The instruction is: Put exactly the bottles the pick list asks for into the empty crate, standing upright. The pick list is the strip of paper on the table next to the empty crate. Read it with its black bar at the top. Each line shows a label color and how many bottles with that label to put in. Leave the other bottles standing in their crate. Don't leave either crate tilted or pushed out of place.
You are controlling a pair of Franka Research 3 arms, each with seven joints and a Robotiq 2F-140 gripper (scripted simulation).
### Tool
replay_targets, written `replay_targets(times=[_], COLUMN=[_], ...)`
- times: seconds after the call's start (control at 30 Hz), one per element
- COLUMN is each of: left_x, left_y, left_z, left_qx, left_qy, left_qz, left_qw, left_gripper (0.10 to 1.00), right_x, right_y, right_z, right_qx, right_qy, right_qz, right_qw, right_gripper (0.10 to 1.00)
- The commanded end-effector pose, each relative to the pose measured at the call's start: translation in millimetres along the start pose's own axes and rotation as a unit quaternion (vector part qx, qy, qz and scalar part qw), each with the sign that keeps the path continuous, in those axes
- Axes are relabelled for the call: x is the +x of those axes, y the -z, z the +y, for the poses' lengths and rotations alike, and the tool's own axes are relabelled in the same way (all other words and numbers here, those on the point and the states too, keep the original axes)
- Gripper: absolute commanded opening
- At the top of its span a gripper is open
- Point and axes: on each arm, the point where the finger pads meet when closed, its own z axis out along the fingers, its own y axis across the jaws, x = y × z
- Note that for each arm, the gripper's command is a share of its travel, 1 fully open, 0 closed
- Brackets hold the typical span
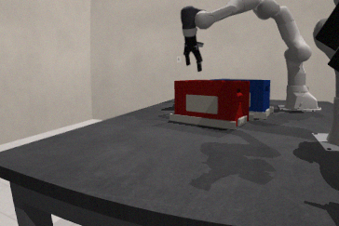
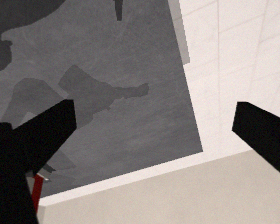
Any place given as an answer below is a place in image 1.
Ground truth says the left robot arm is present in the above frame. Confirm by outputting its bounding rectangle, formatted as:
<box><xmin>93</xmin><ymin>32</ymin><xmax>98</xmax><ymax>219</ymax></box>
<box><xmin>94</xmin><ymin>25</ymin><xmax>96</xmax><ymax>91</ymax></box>
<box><xmin>313</xmin><ymin>18</ymin><xmax>339</xmax><ymax>146</ymax></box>

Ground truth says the blue plastic crate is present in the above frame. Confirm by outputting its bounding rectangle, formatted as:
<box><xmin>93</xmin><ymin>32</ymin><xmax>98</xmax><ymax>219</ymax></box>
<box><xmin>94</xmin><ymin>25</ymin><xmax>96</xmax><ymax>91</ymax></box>
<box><xmin>213</xmin><ymin>79</ymin><xmax>270</xmax><ymax>113</ymax></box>

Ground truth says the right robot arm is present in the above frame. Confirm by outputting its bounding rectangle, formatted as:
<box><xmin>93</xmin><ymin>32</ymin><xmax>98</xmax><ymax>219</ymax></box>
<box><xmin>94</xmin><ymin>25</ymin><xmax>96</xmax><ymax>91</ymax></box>
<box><xmin>181</xmin><ymin>0</ymin><xmax>321</xmax><ymax>111</ymax></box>

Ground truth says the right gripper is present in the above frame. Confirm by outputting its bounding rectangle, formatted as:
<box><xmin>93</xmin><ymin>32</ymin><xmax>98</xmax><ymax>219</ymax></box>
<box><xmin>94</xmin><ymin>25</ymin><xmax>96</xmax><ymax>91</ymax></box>
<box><xmin>183</xmin><ymin>35</ymin><xmax>203</xmax><ymax>72</ymax></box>

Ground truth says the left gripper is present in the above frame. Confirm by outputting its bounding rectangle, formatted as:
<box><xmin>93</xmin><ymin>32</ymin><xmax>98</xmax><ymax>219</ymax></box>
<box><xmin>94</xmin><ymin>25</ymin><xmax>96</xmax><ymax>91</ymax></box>
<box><xmin>315</xmin><ymin>3</ymin><xmax>339</xmax><ymax>72</ymax></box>

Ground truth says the red plastic crate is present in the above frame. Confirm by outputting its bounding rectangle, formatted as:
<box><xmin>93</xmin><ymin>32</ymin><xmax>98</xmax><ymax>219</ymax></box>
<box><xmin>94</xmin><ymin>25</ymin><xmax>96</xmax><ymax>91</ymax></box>
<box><xmin>174</xmin><ymin>80</ymin><xmax>250</xmax><ymax>122</ymax></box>

